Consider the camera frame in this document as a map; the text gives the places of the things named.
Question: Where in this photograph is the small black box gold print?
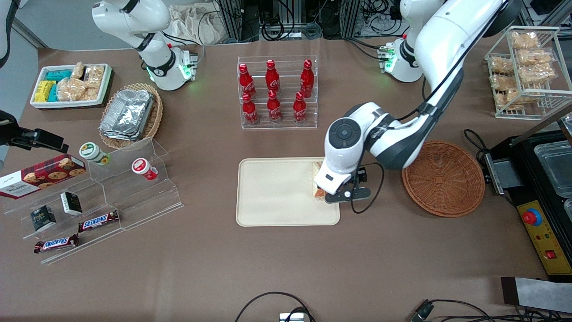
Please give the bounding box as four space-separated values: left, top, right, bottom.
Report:
30 205 58 232

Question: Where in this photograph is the white wire rack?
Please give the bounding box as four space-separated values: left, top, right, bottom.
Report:
484 25 572 121

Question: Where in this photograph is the cream plastic serving tray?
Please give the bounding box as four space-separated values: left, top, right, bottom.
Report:
236 157 341 227

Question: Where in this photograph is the stack of foil trays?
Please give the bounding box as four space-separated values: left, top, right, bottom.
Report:
99 89 156 142

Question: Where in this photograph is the small black box white label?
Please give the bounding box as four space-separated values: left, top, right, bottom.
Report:
60 191 84 216

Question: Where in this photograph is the green lid sunflower cup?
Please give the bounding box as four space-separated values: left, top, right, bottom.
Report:
79 142 110 166

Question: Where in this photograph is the clear acrylic bottle rack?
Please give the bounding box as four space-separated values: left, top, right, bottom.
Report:
237 55 319 131

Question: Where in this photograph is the black looped cable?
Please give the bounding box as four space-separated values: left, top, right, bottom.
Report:
234 292 316 322

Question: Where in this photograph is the clear acrylic stepped shelf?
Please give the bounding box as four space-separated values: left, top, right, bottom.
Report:
87 136 184 231
4 179 124 265

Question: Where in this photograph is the Snickers chocolate bar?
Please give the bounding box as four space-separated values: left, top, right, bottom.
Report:
78 210 120 233
34 234 80 254

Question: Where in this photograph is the triangle sandwich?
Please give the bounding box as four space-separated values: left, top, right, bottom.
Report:
311 161 328 201

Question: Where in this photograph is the black machine power cable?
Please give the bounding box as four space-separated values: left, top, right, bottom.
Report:
462 128 490 164

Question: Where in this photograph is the aluminium frame post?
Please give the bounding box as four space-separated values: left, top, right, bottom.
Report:
341 0 362 37
217 0 244 43

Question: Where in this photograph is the red Coca-Cola bottle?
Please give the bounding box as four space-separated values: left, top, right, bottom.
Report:
265 59 281 93
242 93 260 125
300 59 315 98
293 92 308 125
238 63 257 99
267 90 283 124

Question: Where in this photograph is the red emergency stop button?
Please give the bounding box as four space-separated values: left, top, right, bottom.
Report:
522 208 543 227

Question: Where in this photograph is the red tartan Walkers cookie box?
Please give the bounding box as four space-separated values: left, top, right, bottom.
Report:
0 154 87 200

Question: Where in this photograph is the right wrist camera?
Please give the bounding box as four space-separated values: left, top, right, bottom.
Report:
0 110 19 146

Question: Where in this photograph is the black connector with cable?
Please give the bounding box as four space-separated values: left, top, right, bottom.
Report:
410 299 572 322

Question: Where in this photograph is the grey strip with black end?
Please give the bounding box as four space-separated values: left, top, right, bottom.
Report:
500 276 572 314

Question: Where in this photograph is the round brown wicker basket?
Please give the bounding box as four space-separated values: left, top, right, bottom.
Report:
401 140 486 218

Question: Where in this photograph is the oval light wicker basket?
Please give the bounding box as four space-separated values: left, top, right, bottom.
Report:
98 83 164 150

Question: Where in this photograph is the yellow snack packet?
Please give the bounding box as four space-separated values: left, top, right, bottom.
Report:
34 80 57 103

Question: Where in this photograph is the red lid cup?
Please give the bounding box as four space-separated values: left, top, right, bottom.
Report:
131 158 159 181

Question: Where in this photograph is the white rectangular snack bin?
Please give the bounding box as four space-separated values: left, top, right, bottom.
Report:
29 64 114 110

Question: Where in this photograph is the black left wrist camera cable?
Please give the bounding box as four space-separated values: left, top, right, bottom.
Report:
350 0 511 215

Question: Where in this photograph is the black sealing machine yellow panel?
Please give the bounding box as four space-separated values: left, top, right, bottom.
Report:
484 114 572 283

